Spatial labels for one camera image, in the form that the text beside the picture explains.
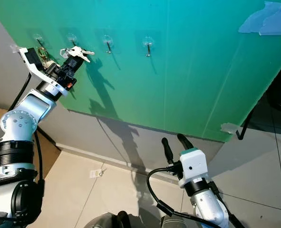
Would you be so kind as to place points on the dark grey robot leg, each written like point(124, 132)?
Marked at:
point(172, 222)
point(104, 221)

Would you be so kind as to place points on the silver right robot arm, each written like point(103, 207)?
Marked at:
point(211, 209)

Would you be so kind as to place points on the clear adhesive wall hook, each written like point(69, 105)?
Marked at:
point(72, 39)
point(37, 39)
point(108, 43)
point(148, 45)

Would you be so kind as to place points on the small paper tag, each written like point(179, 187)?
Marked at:
point(96, 173)

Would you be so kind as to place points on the dark grey right robot leg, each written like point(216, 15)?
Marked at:
point(172, 222)

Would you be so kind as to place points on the pale blue tape piece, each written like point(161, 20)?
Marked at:
point(264, 19)

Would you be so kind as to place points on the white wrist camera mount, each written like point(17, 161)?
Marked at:
point(195, 166)
point(38, 73)

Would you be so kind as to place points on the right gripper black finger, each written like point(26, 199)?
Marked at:
point(168, 151)
point(184, 141)

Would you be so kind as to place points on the dark grey left robot leg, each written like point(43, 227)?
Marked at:
point(104, 221)

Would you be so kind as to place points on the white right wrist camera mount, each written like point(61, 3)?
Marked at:
point(195, 166)

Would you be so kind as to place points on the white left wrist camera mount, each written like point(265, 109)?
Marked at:
point(38, 73)

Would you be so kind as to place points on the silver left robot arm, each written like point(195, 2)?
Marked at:
point(21, 126)

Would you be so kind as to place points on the large green wall board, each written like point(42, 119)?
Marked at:
point(183, 80)

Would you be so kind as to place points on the clear tape piece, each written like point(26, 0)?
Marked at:
point(17, 49)
point(229, 128)

